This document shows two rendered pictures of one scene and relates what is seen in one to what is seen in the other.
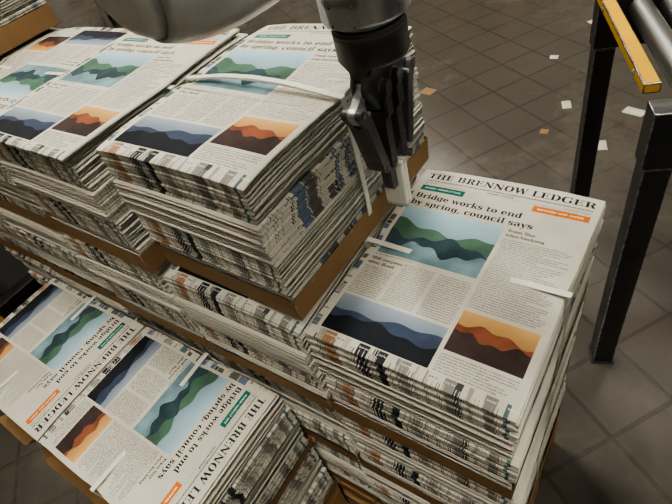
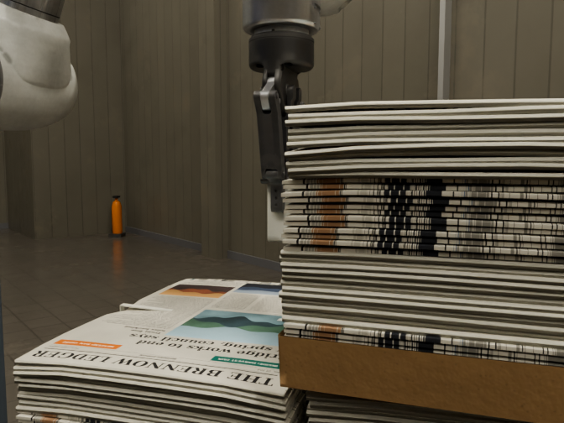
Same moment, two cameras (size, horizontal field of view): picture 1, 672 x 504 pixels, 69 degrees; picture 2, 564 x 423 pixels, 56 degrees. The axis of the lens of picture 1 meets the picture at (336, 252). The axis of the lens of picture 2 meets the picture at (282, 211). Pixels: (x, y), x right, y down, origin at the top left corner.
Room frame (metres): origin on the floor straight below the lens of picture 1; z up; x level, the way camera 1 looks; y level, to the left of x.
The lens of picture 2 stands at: (1.05, -0.40, 1.02)
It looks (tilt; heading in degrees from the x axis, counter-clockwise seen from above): 5 degrees down; 152
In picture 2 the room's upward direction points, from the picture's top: straight up
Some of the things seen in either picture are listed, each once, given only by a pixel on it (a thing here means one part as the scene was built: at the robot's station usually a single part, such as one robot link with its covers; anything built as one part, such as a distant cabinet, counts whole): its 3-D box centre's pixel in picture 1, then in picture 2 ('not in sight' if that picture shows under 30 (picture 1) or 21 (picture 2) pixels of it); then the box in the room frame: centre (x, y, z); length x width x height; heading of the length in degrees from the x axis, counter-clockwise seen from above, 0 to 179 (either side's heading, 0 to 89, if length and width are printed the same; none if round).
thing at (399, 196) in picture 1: (394, 182); not in sight; (0.49, -0.10, 0.96); 0.03 x 0.01 x 0.07; 45
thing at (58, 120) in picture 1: (108, 80); not in sight; (0.84, 0.27, 1.06); 0.37 x 0.29 x 0.01; 134
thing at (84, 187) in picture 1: (148, 139); not in sight; (0.84, 0.26, 0.95); 0.38 x 0.29 x 0.23; 134
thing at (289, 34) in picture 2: (375, 61); (281, 76); (0.49, -0.10, 1.12); 0.08 x 0.07 x 0.09; 135
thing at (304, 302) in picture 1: (256, 243); not in sight; (0.58, 0.11, 0.86); 0.29 x 0.16 x 0.04; 43
